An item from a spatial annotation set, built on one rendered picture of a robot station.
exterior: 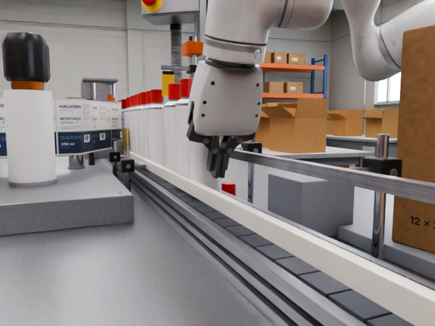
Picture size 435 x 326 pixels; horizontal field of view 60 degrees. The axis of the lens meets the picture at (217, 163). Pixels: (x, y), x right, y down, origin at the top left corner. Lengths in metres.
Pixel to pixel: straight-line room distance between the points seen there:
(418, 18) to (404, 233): 0.55
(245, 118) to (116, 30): 8.31
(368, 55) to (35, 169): 0.77
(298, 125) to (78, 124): 1.82
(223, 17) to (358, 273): 0.34
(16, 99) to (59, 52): 7.95
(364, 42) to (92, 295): 0.79
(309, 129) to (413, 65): 2.17
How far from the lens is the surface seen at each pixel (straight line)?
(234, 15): 0.48
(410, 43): 0.53
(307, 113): 2.65
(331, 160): 2.76
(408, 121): 0.52
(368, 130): 5.30
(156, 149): 0.94
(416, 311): 0.25
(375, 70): 0.99
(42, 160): 0.82
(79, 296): 0.43
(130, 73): 8.57
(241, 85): 0.52
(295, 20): 0.51
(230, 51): 0.49
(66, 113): 1.04
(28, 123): 0.81
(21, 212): 0.67
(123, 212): 0.68
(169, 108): 0.78
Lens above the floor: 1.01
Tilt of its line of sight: 7 degrees down
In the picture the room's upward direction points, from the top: straight up
